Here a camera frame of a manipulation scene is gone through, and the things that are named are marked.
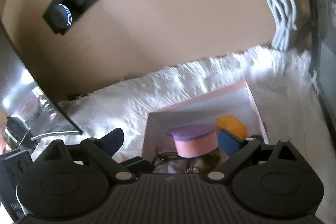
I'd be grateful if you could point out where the pink purple sponge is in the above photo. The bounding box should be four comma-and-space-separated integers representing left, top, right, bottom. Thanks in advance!
166, 124, 218, 158

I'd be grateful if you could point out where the orange soft toy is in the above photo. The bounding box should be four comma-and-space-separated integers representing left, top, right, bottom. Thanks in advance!
216, 115, 247, 139

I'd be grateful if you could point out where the pink storage box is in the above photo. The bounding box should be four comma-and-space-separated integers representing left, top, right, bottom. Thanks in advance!
141, 81, 269, 161

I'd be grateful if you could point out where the white textured cloth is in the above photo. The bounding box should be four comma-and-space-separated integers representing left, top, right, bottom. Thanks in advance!
31, 44, 336, 224

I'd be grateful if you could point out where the black television screen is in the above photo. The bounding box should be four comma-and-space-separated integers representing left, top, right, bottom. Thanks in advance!
1, 26, 83, 152

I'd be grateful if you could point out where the white coiled cable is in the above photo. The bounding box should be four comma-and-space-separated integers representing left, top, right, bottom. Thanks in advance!
202, 0, 299, 52

